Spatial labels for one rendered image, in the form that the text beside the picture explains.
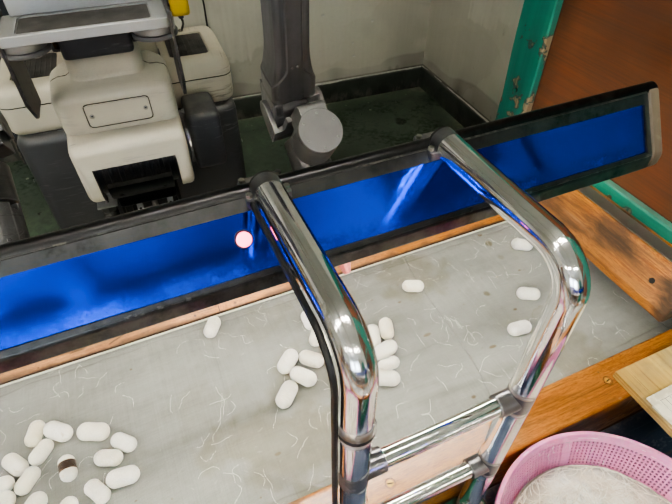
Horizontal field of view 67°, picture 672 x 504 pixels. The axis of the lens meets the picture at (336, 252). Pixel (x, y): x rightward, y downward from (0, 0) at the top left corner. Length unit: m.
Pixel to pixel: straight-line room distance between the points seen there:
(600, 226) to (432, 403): 0.36
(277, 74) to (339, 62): 2.13
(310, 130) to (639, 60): 0.45
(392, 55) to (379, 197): 2.54
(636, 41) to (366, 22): 2.08
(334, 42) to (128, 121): 1.78
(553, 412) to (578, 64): 0.51
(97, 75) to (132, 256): 0.76
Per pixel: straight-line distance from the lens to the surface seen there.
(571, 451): 0.70
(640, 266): 0.81
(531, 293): 0.81
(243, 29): 2.59
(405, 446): 0.40
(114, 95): 1.08
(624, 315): 0.87
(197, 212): 0.36
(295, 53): 0.66
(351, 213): 0.39
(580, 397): 0.72
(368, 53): 2.85
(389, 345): 0.70
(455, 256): 0.86
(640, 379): 0.75
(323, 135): 0.64
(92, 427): 0.70
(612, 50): 0.85
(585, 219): 0.85
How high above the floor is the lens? 1.33
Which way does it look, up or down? 44 degrees down
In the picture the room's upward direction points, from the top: straight up
